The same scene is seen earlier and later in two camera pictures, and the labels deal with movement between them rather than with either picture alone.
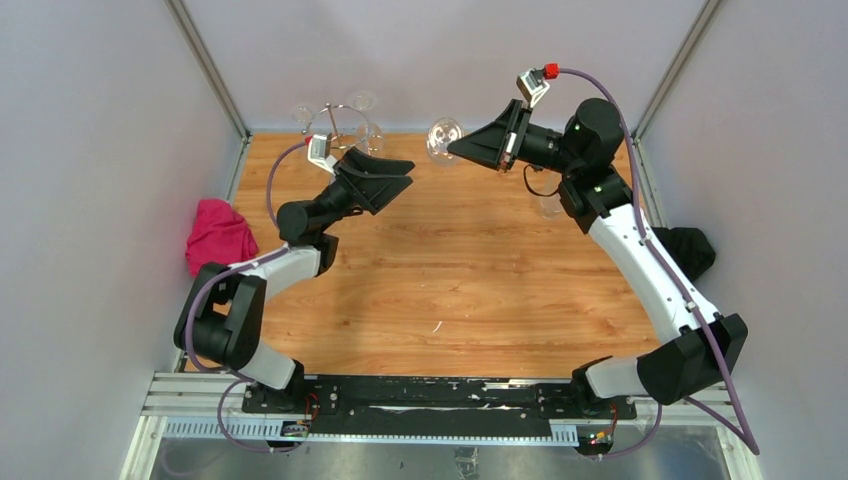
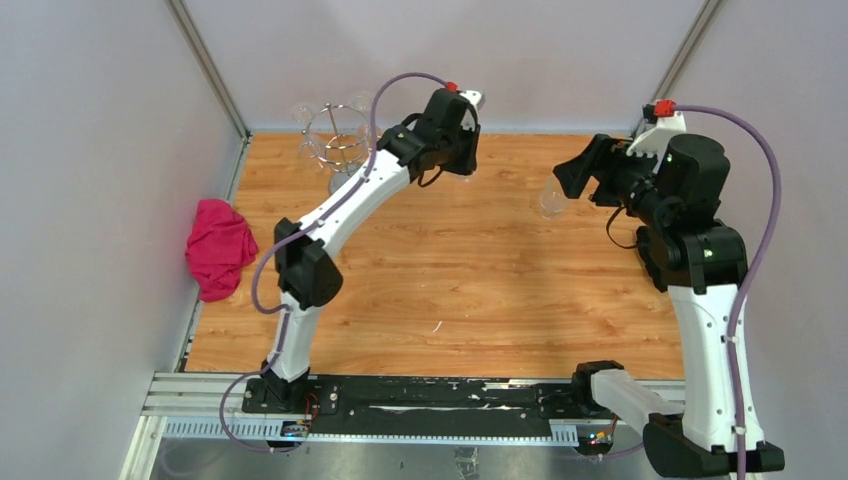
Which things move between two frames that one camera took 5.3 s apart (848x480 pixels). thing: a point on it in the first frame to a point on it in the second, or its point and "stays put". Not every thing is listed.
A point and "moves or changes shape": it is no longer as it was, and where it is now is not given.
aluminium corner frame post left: x=209 y=68 stays put
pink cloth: x=218 y=234 stays put
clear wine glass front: x=441 y=132 moves or changes shape
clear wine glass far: x=302 y=113 stays put
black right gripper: x=487 y=145 to x=603 y=157
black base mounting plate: x=423 y=406 stays put
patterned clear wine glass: x=545 y=184 moves or changes shape
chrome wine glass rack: x=349 y=126 stays put
